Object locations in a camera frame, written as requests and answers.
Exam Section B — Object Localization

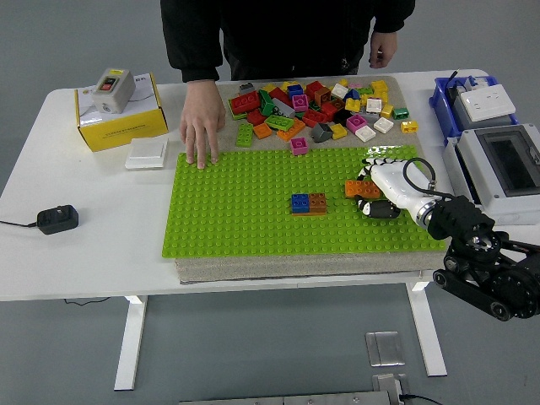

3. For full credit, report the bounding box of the person's left hand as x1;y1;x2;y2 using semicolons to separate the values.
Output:
369;31;399;70

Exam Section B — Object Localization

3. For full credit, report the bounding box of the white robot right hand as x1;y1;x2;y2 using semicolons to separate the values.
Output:
355;156;438;219

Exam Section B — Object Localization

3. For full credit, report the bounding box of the person's right hand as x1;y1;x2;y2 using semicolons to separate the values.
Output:
179;78;227;170

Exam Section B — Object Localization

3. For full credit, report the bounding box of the orange long toy brick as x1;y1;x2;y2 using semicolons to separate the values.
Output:
344;180;383;199

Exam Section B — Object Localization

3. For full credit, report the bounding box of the green studded baseplate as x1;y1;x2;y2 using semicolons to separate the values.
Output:
161;144;448;259

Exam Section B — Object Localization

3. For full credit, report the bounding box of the large red toy brick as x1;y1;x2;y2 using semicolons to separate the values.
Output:
227;90;262;116

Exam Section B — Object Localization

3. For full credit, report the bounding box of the lime green long brick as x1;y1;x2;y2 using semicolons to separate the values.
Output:
235;122;255;149
263;114;295;132

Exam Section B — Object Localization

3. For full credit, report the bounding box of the dark green toy brick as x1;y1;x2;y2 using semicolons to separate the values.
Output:
257;89;276;117

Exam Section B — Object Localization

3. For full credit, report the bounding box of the long grey toy brick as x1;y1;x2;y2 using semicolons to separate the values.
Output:
271;98;295;120

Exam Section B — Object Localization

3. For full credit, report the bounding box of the dark grey sloped brick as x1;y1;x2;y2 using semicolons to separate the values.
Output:
310;122;333;144

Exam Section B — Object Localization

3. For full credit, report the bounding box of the blue plastic bin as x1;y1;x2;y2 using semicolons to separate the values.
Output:
429;75;519;147

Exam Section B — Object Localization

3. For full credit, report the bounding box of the yellow cardboard box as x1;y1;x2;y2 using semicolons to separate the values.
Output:
74;72;170;153

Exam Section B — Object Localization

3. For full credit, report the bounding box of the person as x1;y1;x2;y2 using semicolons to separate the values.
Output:
159;0;417;84

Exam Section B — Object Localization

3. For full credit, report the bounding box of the grey windowed distribution box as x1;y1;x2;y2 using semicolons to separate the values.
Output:
442;123;540;227

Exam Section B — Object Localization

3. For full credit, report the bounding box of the grey electrical box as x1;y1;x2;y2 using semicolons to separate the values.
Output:
446;86;518;130

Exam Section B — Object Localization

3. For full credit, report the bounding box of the grey-brown mat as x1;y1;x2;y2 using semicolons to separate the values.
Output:
175;75;448;285

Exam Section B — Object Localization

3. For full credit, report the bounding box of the white table leg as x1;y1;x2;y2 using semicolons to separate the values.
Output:
113;294;149;392
404;281;448;377

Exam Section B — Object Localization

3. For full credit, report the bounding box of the metal floor hatch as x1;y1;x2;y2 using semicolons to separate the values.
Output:
364;331;406;367

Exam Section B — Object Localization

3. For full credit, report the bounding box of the black power adapter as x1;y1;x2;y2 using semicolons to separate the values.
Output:
36;204;80;235

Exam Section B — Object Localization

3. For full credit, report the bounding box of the white wall switch panel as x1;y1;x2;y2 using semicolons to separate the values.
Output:
124;138;169;171

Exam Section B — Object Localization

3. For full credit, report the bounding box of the grey push-button switch box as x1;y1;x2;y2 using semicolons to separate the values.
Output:
91;67;137;115

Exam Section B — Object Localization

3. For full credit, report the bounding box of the white wall socket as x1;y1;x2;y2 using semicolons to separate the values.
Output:
459;84;517;123

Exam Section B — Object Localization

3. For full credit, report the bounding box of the black cable on floor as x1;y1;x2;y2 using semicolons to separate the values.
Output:
400;393;444;405

